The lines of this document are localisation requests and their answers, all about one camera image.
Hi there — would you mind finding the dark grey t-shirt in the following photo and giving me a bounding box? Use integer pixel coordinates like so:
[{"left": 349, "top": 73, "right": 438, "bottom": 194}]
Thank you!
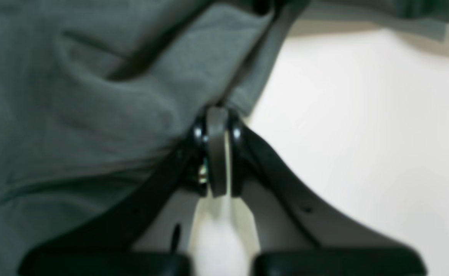
[{"left": 0, "top": 0, "right": 449, "bottom": 276}]

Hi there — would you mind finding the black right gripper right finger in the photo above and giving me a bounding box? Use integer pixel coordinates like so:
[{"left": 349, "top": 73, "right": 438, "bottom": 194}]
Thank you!
[{"left": 228, "top": 111, "right": 428, "bottom": 276}]

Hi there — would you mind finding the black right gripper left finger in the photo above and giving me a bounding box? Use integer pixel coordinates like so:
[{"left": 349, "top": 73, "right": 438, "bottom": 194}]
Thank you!
[{"left": 18, "top": 109, "right": 229, "bottom": 276}]

